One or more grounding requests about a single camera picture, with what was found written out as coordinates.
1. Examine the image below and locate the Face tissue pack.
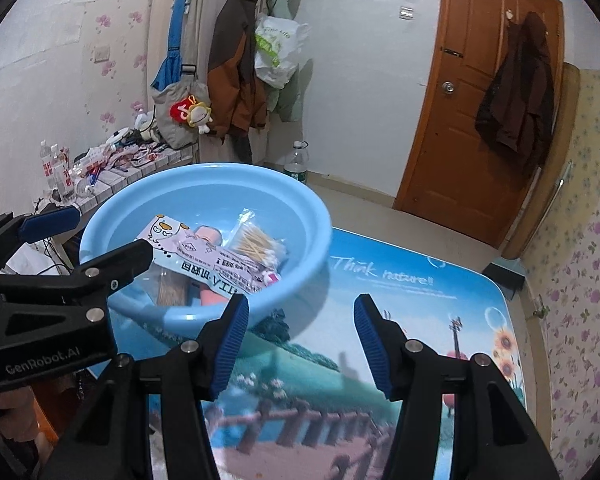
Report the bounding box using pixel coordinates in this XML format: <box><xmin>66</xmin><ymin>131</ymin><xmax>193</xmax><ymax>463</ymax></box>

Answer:
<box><xmin>156</xmin><ymin>266</ymin><xmax>189</xmax><ymax>307</ymax></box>

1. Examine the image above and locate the pink white snack packet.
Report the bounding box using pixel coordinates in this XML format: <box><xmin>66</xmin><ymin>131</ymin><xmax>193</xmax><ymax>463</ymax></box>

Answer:
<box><xmin>137</xmin><ymin>214</ymin><xmax>265</xmax><ymax>297</ymax></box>

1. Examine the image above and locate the cotton swab bag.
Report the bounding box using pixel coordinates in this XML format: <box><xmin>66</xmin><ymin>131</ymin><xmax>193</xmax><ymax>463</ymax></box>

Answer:
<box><xmin>223</xmin><ymin>209</ymin><xmax>288</xmax><ymax>271</ymax></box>

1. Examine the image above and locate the light blue plastic basin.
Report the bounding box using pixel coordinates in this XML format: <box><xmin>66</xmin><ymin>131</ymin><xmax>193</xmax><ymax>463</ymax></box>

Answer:
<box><xmin>80</xmin><ymin>162</ymin><xmax>332</xmax><ymax>336</ymax></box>

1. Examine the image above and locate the pink face toy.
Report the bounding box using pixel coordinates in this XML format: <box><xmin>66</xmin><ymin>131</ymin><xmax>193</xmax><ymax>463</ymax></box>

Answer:
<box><xmin>195</xmin><ymin>226</ymin><xmax>227</xmax><ymax>307</ymax></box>

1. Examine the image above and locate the person's left hand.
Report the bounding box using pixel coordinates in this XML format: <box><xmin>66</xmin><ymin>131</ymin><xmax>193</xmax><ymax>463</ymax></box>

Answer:
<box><xmin>0</xmin><ymin>387</ymin><xmax>54</xmax><ymax>463</ymax></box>

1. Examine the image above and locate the red label bottle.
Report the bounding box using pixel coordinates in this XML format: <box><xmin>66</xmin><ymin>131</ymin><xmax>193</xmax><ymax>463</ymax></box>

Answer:
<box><xmin>40</xmin><ymin>140</ymin><xmax>74</xmax><ymax>204</ymax></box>

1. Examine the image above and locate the cluttered tiled shelf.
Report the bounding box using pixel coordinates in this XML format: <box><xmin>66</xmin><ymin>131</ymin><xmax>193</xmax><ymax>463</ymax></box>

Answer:
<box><xmin>29</xmin><ymin>129</ymin><xmax>202</xmax><ymax>266</ymax></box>

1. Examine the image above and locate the grey broom with dustpan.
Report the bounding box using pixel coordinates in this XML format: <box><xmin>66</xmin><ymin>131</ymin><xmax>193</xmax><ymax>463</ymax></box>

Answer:
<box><xmin>481</xmin><ymin>159</ymin><xmax>573</xmax><ymax>301</ymax></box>

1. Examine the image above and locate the red yellow plush charm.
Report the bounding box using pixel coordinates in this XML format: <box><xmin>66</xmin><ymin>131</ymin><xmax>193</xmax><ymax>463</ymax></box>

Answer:
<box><xmin>170</xmin><ymin>94</ymin><xmax>212</xmax><ymax>134</ymax></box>

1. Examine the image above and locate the orange wooden door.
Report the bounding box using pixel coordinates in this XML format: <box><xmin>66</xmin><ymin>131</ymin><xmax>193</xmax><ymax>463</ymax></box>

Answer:
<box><xmin>394</xmin><ymin>0</ymin><xmax>565</xmax><ymax>247</ymax></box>

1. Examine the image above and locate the clear plastic water bottle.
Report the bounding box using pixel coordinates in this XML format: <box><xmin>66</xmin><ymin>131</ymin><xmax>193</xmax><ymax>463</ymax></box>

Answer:
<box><xmin>284</xmin><ymin>140</ymin><xmax>309</xmax><ymax>183</ymax></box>

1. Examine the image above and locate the brown orange hanging coat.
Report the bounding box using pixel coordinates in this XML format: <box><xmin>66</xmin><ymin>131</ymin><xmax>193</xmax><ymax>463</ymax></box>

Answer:
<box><xmin>207</xmin><ymin>0</ymin><xmax>268</xmax><ymax>164</ymax></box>

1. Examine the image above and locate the folded wooden board by door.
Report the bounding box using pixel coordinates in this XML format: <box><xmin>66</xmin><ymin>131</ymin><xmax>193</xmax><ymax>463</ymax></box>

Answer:
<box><xmin>501</xmin><ymin>63</ymin><xmax>581</xmax><ymax>259</ymax></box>

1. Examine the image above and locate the dark brown jacket on door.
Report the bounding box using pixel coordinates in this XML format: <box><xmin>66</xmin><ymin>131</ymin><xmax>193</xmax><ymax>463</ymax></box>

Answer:
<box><xmin>475</xmin><ymin>12</ymin><xmax>554</xmax><ymax>174</ymax></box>

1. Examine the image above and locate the white green plastic bag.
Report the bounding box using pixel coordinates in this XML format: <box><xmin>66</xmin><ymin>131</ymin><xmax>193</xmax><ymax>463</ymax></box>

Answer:
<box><xmin>254</xmin><ymin>15</ymin><xmax>311</xmax><ymax>90</ymax></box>

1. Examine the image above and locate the light wooden wardrobe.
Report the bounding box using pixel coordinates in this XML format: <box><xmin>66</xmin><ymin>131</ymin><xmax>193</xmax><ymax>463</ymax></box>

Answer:
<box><xmin>147</xmin><ymin>0</ymin><xmax>282</xmax><ymax>166</ymax></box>

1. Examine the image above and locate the black power adapter cable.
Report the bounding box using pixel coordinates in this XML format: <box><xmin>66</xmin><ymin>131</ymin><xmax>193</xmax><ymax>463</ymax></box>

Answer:
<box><xmin>32</xmin><ymin>199</ymin><xmax>71</xmax><ymax>276</ymax></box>

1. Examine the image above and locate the blue strap grey bag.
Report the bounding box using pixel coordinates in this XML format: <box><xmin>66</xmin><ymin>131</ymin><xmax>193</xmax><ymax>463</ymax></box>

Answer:
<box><xmin>150</xmin><ymin>0</ymin><xmax>211</xmax><ymax>150</ymax></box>

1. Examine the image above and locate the white wall switch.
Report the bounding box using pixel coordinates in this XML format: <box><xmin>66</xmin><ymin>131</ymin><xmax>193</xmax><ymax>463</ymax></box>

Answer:
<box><xmin>399</xmin><ymin>6</ymin><xmax>414</xmax><ymax>21</ymax></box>

